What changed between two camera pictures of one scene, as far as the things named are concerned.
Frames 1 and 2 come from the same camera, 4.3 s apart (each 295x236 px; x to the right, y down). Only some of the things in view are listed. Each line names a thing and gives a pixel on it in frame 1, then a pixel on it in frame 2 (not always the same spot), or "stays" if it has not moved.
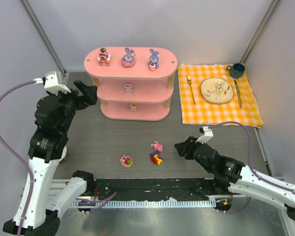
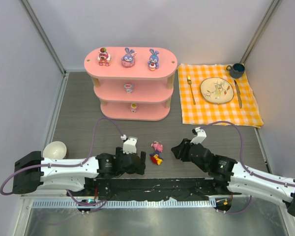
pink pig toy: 158,146 stays
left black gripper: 81,97 → 135,162
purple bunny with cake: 153,62 stays
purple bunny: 128,60 stays
